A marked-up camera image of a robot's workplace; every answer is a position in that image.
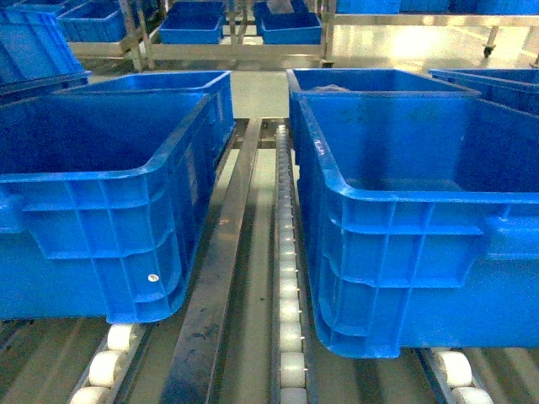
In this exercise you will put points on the rear left blue bin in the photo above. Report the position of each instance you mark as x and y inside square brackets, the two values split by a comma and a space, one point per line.
[134, 114]

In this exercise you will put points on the blue bin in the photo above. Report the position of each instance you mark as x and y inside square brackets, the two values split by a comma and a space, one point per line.
[420, 222]
[134, 114]
[393, 83]
[79, 238]

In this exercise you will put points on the front right blue bin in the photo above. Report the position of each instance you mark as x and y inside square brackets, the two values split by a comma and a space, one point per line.
[420, 222]

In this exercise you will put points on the front left blue bin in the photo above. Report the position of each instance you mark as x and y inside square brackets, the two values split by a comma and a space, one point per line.
[79, 238]

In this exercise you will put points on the rear right blue bin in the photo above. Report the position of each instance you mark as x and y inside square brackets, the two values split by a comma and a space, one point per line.
[393, 83]

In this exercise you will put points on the white roller conveyor track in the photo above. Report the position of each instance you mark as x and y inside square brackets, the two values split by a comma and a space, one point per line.
[289, 371]

